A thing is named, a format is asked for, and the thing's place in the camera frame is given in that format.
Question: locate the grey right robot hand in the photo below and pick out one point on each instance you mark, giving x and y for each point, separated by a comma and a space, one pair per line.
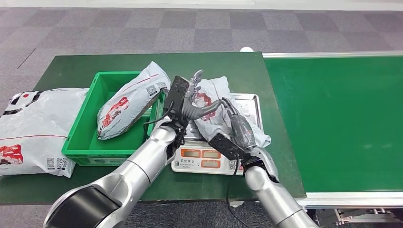
244, 132

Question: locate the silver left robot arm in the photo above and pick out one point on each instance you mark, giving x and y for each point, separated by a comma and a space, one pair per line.
141, 170

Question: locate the white table foot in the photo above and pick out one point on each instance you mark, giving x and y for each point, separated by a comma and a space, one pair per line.
236, 204

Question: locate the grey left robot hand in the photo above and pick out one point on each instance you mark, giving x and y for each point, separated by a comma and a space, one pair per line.
196, 113

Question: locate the large flat white mailer bag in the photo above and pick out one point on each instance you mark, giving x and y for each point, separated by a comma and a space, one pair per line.
37, 126

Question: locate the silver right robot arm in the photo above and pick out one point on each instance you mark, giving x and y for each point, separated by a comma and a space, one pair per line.
274, 198

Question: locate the green conveyor belt silver frame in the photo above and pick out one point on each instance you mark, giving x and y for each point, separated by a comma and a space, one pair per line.
346, 110

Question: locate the green plastic crate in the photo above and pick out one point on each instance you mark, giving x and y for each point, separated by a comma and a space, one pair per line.
85, 126

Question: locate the white round knob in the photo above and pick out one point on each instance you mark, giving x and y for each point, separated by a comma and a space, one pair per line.
246, 49

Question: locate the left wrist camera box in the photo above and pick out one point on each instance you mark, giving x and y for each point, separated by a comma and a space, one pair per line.
176, 94

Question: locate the electronic scale with steel tray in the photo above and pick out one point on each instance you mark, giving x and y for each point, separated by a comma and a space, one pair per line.
201, 163

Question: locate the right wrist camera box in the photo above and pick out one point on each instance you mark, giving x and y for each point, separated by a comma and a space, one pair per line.
226, 146

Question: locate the plump white red-print parcel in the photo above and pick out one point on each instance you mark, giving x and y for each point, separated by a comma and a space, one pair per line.
126, 104

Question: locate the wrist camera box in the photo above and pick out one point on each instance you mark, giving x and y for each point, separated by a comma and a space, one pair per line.
226, 146
176, 94

